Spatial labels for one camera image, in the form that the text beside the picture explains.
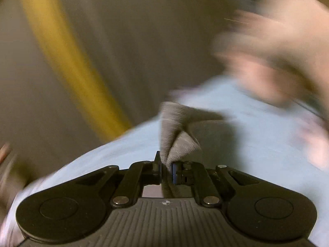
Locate grey pants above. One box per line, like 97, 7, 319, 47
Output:
159, 101, 202, 186

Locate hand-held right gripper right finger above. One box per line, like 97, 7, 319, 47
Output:
172, 161, 261, 208

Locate light blue bed sheet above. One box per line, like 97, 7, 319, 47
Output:
0, 75, 329, 247

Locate grey curtain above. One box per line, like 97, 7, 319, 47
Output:
0, 0, 114, 201
33, 0, 260, 137

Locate pink plush toy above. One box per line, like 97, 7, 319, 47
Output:
212, 0, 329, 171

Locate yellow curtain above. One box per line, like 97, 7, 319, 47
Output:
15, 0, 132, 140

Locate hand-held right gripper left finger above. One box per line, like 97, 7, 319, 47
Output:
74, 151, 163, 209

